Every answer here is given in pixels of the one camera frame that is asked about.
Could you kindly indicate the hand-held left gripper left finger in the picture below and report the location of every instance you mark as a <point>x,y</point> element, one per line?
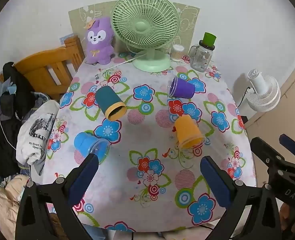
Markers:
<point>83,180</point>

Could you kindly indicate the orange cup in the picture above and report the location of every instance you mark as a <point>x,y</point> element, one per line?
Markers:
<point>187,130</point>

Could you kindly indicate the dark clothes pile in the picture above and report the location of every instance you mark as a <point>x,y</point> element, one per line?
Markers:
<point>5,142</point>

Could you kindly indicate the purple plush toy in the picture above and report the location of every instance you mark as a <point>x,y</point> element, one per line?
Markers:
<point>97,50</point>

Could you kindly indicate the white printed shirt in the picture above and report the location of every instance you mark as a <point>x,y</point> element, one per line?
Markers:
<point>30,150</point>

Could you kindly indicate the green desk fan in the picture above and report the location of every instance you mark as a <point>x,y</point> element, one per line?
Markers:
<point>145,25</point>

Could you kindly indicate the cotton swab container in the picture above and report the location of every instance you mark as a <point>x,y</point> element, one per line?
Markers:
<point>177,52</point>

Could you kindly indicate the wooden chair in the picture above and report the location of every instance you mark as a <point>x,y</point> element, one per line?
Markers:
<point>42,60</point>

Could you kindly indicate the teal cup with yellow rim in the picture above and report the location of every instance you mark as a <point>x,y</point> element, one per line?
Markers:
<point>107,98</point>

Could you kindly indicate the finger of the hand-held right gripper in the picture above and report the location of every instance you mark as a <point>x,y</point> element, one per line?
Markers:
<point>262,148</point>
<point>291,143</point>

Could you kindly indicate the purple cup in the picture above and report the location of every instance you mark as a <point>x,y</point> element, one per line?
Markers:
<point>183,88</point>

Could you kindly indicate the person's right hand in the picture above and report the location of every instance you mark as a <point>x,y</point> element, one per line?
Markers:
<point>287,216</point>

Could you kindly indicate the white fan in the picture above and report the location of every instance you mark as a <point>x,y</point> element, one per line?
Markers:
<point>265,92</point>

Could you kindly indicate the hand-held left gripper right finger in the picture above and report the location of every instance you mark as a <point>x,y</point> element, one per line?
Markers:
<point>217,182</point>

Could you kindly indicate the beige cloth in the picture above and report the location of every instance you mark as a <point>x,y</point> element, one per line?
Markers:
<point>7,200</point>

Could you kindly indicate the glass jar with green lid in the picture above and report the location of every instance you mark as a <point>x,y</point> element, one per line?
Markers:
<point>201,57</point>

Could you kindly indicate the floral tablecloth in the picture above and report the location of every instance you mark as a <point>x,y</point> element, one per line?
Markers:
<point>137,135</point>

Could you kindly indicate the blue cup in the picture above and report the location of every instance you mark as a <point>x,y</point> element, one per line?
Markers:
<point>83,142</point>

